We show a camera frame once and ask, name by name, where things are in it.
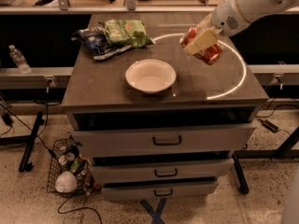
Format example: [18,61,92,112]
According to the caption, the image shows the middle drawer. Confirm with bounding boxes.
[91,159,234,185]

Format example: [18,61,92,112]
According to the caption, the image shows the green chip bag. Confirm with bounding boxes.
[101,20,154,48]

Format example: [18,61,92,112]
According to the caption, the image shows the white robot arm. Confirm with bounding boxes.
[181,0,299,55]

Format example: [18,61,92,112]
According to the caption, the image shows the black table leg right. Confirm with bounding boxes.
[233,128,299,194]

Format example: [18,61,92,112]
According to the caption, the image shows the white bowl in basket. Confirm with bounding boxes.
[55,171,77,193]

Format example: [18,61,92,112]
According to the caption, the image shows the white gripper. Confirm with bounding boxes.
[182,0,249,55]

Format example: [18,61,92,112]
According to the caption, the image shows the orange soda can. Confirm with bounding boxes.
[179,27,223,65]

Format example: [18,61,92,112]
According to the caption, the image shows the top drawer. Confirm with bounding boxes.
[72,124,255,158]

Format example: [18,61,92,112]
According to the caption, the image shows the bottom drawer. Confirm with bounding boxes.
[102,180,218,202]

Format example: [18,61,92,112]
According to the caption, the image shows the drawer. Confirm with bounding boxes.
[102,180,218,202]
[72,124,255,158]
[91,159,234,185]

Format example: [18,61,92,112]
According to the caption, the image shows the black wire basket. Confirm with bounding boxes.
[47,138,95,195]

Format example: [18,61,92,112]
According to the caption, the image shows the clear water bottle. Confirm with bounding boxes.
[8,45,31,75]

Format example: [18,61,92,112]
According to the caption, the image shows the black table leg left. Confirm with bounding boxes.
[0,112,43,173]

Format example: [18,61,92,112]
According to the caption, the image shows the black power adapter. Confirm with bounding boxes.
[262,119,278,133]

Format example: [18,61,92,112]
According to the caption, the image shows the grey drawer cabinet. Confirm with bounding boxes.
[62,12,267,201]

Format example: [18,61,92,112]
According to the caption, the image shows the black table leg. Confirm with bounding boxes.
[0,112,43,173]
[233,128,299,194]

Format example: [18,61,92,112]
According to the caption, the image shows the black floor cable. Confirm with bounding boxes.
[57,193,104,224]

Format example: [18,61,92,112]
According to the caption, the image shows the blue chip bag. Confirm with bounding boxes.
[72,26,131,61]

